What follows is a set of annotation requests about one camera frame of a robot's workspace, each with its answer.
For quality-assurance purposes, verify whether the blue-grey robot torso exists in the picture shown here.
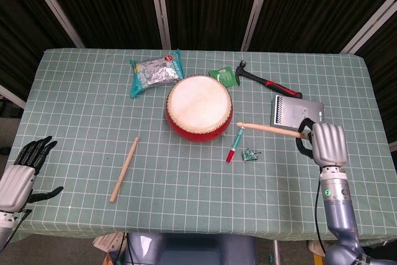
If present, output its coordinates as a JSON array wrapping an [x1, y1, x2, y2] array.
[[125, 232, 258, 265]]

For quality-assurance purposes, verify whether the small green toy tank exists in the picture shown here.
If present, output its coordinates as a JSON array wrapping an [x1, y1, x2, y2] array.
[[241, 149, 262, 162]]

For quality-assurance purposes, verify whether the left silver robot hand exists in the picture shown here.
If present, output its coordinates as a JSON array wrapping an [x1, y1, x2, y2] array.
[[0, 136, 65, 213]]

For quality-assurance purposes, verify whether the silver earbuds box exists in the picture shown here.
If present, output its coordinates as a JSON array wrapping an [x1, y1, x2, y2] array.
[[270, 94, 326, 132]]

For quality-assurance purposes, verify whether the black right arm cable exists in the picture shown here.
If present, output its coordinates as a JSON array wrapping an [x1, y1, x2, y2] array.
[[313, 168, 329, 258]]

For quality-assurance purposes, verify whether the teal silver snack bag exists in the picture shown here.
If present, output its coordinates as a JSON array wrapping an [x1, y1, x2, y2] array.
[[129, 49, 184, 99]]

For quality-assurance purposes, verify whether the black red-handled hammer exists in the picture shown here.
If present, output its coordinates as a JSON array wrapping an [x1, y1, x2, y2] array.
[[234, 60, 303, 99]]

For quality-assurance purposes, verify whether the cardboard box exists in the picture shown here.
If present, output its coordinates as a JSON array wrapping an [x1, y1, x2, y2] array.
[[92, 232, 128, 265]]

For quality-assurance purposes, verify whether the green marker with red cap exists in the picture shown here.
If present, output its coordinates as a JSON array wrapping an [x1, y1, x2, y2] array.
[[225, 127, 245, 163]]

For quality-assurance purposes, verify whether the green checked tablecloth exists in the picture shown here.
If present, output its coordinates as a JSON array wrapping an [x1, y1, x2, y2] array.
[[12, 48, 393, 249]]

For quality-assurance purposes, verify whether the small green packet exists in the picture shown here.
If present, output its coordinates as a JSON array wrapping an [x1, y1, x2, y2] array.
[[208, 65, 239, 88]]

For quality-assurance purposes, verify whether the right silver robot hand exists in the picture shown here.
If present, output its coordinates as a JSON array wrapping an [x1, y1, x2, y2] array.
[[294, 118, 348, 167]]

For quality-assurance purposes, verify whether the white screen frame post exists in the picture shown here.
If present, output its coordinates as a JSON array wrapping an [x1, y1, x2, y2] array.
[[23, 0, 85, 49], [240, 0, 274, 52], [340, 0, 397, 54], [148, 0, 172, 50]]

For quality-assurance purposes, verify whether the red drum with white skin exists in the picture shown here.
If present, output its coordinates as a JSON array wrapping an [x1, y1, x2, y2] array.
[[165, 74, 234, 143]]

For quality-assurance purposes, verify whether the wooden drumstick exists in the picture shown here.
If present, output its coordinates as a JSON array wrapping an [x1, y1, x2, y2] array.
[[236, 122, 311, 139], [109, 136, 140, 203]]

